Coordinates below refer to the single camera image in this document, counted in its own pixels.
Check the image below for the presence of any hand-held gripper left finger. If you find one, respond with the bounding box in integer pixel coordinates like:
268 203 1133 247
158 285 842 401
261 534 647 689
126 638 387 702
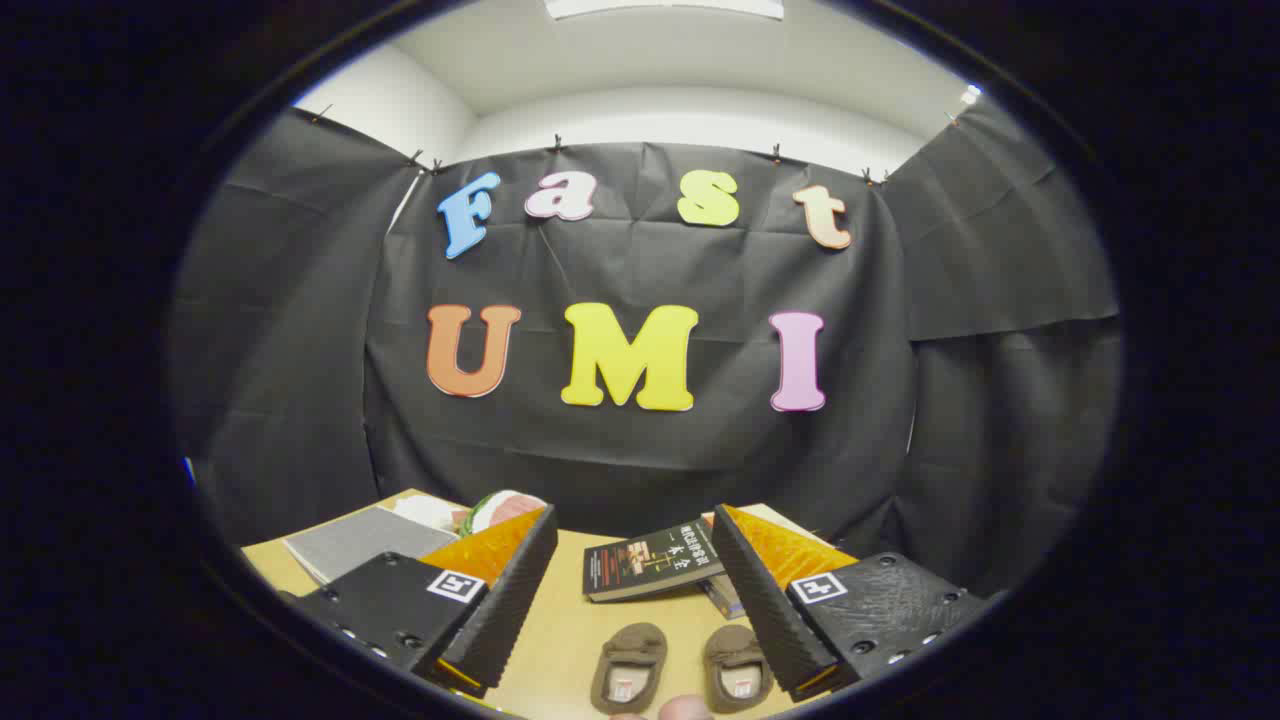
285 505 559 699

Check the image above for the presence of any cream cover book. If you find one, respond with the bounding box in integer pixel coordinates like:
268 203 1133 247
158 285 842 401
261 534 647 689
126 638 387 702
700 503 831 546

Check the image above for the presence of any brown fleece shoe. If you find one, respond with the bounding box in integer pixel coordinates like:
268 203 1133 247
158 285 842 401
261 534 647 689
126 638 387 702
590 622 668 715
703 625 776 713

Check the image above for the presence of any watermelon slice plush toy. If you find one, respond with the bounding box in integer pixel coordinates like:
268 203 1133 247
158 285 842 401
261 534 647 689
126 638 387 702
460 490 548 536

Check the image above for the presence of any black cover book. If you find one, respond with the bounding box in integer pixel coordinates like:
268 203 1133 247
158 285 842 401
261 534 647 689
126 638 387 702
583 520 726 604

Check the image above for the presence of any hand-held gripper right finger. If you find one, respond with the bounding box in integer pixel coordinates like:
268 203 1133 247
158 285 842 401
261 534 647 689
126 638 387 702
712 503 993 703

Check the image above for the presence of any cream storage box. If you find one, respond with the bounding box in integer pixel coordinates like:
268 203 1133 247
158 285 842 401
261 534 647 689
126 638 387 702
283 505 459 586

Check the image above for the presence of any blue edged book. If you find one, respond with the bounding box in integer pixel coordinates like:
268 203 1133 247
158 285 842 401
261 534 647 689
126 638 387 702
700 575 746 621

